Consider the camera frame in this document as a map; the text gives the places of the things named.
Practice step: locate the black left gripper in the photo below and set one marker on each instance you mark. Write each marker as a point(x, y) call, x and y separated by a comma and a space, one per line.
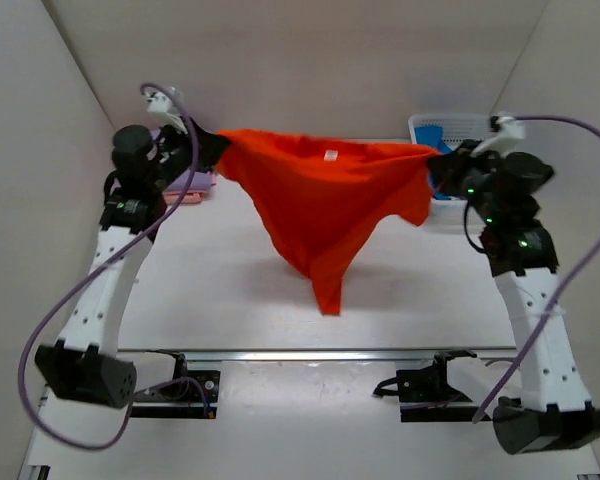
point(196, 147)

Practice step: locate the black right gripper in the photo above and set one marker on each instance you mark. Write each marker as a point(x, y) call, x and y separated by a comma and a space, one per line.
point(453, 167)

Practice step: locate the orange t shirt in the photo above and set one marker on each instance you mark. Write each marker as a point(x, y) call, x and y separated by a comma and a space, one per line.
point(320, 199)

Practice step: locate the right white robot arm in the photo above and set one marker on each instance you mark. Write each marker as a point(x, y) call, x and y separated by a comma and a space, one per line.
point(541, 403)

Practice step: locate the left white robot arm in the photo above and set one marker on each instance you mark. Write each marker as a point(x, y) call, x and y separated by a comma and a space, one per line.
point(83, 364)

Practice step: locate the blue t shirt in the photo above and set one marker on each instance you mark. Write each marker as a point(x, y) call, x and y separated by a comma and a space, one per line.
point(432, 136)

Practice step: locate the white plastic mesh basket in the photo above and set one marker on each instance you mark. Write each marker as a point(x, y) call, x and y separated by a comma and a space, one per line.
point(445, 132)

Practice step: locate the folded pink t shirt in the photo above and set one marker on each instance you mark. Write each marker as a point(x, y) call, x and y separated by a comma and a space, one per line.
point(199, 190)

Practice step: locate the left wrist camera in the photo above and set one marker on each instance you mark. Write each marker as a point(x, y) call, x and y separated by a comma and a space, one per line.
point(161, 108)

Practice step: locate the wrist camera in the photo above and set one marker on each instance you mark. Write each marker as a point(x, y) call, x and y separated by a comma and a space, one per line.
point(508, 133)
point(161, 108)

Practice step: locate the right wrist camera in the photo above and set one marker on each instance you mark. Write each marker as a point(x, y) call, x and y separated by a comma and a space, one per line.
point(508, 133)

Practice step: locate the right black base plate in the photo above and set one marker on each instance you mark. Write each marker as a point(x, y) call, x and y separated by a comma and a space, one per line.
point(423, 393)

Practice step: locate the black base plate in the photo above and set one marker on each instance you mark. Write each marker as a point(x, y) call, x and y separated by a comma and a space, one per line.
point(192, 392)
point(423, 393)

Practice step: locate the aluminium table edge rail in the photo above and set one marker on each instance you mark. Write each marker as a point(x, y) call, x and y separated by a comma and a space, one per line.
point(334, 355)

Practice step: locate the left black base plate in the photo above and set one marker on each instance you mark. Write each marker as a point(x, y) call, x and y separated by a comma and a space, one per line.
point(192, 392)

